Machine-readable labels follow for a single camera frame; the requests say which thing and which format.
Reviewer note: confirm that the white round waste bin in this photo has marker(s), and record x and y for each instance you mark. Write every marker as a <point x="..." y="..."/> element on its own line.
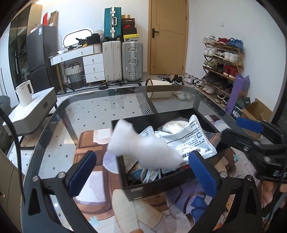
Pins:
<point x="157" y="89"/>

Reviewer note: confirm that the wooden shoe rack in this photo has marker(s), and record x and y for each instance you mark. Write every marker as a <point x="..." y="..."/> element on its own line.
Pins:
<point x="223" y="61"/>

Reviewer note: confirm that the striped laundry basket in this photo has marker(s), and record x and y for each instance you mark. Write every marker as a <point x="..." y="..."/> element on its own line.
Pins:
<point x="74" y="74"/>

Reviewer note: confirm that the purple paper bag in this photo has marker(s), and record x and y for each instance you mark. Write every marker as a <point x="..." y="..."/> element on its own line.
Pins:
<point x="240" y="88"/>

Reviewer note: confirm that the white electric kettle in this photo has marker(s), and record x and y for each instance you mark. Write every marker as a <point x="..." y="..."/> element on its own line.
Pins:
<point x="24" y="92"/>

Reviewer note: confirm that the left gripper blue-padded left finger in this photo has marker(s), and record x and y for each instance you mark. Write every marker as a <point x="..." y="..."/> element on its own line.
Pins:
<point x="79" y="173"/>

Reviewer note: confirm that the white foam packing block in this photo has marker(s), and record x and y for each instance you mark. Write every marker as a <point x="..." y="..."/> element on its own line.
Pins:
<point x="125" y="141"/>

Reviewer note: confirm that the clear bag with white item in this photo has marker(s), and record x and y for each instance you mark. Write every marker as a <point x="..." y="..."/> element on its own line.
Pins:
<point x="174" y="126"/>

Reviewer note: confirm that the black cardboard box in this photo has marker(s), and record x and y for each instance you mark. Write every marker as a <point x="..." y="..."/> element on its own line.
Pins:
<point x="166" y="179"/>

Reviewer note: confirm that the black refrigerator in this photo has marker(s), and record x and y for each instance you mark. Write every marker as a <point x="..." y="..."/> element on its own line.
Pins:
<point x="40" y="44"/>

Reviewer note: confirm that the brown cardboard box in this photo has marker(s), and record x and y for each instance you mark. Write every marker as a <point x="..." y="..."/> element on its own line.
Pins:
<point x="257" y="111"/>

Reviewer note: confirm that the teal suitcase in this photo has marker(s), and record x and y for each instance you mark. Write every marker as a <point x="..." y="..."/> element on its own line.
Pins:
<point x="113" y="23"/>

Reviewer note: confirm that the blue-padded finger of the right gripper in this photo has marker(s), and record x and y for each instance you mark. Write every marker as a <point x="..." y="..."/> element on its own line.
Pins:
<point x="251" y="125"/>
<point x="249" y="146"/>

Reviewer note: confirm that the oval mirror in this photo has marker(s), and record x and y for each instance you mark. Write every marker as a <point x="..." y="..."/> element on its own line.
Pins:
<point x="73" y="38"/>

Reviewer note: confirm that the white low side cabinet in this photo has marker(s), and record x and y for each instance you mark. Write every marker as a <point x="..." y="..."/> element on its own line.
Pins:
<point x="26" y="120"/>

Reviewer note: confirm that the white hard suitcase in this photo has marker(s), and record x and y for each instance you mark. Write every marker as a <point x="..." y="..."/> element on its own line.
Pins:
<point x="112" y="58"/>

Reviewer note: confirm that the white dresser with drawers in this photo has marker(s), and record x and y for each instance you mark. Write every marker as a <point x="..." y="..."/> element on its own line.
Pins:
<point x="92" y="61"/>

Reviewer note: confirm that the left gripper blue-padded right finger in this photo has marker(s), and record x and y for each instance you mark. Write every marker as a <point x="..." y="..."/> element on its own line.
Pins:
<point x="206" y="174"/>

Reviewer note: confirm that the wooden door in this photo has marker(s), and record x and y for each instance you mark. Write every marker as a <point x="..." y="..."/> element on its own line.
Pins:
<point x="167" y="37"/>

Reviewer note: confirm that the silver aluminium suitcase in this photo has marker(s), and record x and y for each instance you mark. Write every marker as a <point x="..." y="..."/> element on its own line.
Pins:
<point x="132" y="61"/>

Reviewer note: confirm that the stack of shoe boxes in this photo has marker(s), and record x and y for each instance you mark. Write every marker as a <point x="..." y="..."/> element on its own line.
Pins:
<point x="129" y="30"/>

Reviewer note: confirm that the white printed plastic pouch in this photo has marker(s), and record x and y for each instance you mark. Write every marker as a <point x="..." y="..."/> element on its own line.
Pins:
<point x="148" y="138"/>

